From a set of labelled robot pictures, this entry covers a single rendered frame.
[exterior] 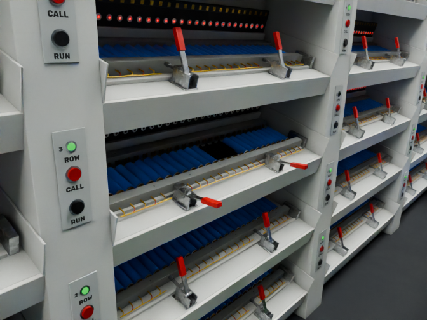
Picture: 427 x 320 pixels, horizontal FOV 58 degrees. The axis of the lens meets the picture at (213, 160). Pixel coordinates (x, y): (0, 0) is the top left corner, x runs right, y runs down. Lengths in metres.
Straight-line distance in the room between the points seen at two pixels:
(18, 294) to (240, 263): 0.49
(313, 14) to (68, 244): 0.74
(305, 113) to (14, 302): 0.75
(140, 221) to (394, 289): 1.01
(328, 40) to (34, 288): 0.77
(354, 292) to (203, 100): 0.93
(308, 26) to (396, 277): 0.91
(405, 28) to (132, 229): 1.30
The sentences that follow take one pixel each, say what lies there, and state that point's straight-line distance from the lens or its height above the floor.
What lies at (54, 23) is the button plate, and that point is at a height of 0.78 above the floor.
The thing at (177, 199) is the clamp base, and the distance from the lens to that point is 0.66.
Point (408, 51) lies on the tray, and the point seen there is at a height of 0.73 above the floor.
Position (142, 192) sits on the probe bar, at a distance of 0.63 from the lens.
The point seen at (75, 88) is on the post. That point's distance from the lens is 0.48.
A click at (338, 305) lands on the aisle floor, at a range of 1.30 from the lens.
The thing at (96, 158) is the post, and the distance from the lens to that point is 0.50.
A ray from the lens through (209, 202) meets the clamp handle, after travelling 0.61.
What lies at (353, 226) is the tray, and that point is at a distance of 1.53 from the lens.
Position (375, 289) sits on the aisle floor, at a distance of 1.41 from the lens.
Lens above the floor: 0.76
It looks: 17 degrees down
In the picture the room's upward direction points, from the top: 1 degrees clockwise
